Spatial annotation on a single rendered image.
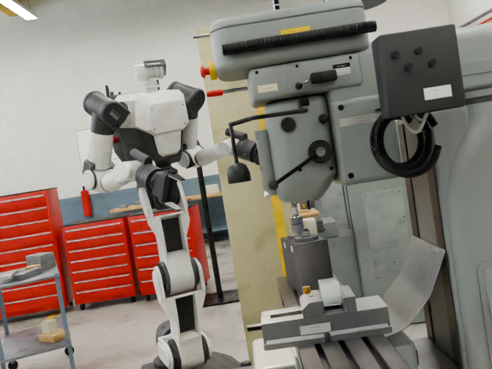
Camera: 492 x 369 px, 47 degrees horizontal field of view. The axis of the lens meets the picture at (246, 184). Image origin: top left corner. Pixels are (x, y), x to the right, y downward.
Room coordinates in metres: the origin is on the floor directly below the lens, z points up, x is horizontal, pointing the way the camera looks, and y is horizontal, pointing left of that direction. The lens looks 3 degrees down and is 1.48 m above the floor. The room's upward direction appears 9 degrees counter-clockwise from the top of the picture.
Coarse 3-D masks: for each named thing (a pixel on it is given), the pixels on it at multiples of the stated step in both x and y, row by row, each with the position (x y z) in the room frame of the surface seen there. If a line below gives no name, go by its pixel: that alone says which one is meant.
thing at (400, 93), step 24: (384, 48) 1.42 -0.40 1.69; (408, 48) 1.42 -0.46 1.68; (432, 48) 1.42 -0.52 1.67; (456, 48) 1.42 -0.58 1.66; (384, 72) 1.42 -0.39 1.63; (408, 72) 1.42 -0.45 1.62; (432, 72) 1.42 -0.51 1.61; (456, 72) 1.42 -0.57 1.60; (384, 96) 1.43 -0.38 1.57; (408, 96) 1.42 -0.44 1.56; (432, 96) 1.42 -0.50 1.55; (456, 96) 1.42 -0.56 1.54
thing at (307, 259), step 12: (288, 240) 2.09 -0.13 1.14; (300, 240) 2.00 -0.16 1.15; (312, 240) 2.00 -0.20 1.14; (324, 240) 1.99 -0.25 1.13; (288, 252) 2.08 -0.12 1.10; (300, 252) 1.97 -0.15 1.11; (312, 252) 1.98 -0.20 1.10; (324, 252) 1.99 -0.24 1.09; (288, 264) 2.11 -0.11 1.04; (300, 264) 1.97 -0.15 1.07; (312, 264) 1.98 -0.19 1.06; (324, 264) 1.99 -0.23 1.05; (288, 276) 2.14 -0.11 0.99; (300, 276) 1.97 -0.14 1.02; (312, 276) 1.98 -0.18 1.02; (324, 276) 1.98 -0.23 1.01; (300, 288) 1.99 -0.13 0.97; (312, 288) 1.97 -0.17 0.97
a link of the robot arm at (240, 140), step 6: (228, 132) 2.38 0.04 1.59; (234, 132) 2.37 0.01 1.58; (240, 132) 2.36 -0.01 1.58; (228, 138) 2.39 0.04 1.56; (240, 138) 2.35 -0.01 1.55; (246, 138) 2.36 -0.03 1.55; (222, 144) 2.36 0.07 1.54; (228, 144) 2.34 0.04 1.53; (240, 144) 2.34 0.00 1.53; (222, 150) 2.37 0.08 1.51; (228, 150) 2.35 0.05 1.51; (240, 150) 2.33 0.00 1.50; (240, 156) 2.35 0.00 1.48
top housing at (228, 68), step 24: (336, 0) 1.67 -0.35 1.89; (360, 0) 1.68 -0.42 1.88; (216, 24) 1.67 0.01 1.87; (240, 24) 1.66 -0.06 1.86; (264, 24) 1.66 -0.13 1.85; (288, 24) 1.66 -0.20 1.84; (312, 24) 1.66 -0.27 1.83; (336, 24) 1.66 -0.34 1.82; (216, 48) 1.68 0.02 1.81; (288, 48) 1.66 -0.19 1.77; (312, 48) 1.66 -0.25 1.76; (336, 48) 1.66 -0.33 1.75; (360, 48) 1.67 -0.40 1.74; (240, 72) 1.72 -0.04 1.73
